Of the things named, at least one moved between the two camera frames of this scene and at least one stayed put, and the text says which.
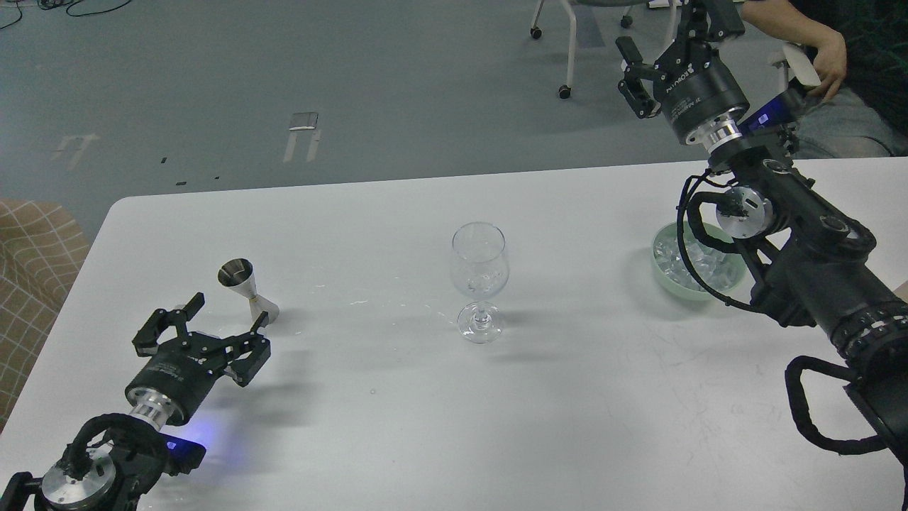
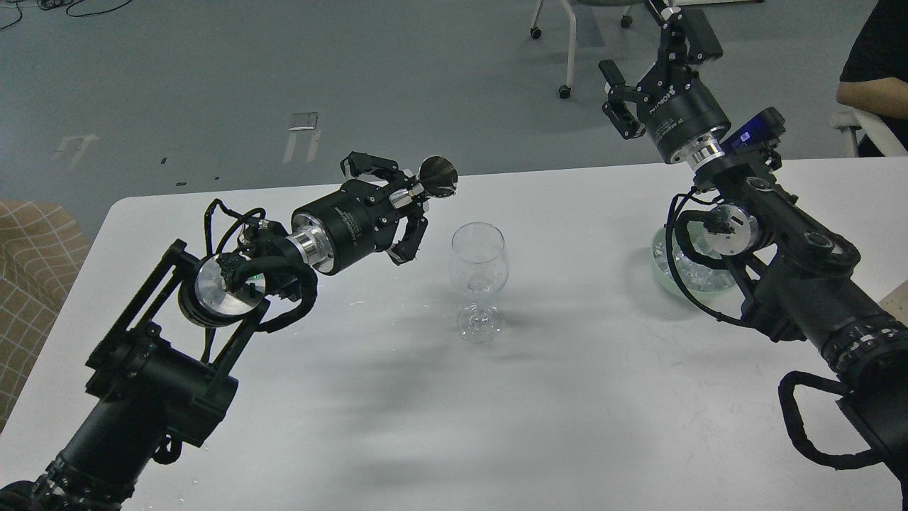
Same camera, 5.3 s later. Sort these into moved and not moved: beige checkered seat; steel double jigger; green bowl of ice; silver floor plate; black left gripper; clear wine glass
Moved: black left gripper; steel double jigger
Not moved: silver floor plate; beige checkered seat; clear wine glass; green bowl of ice
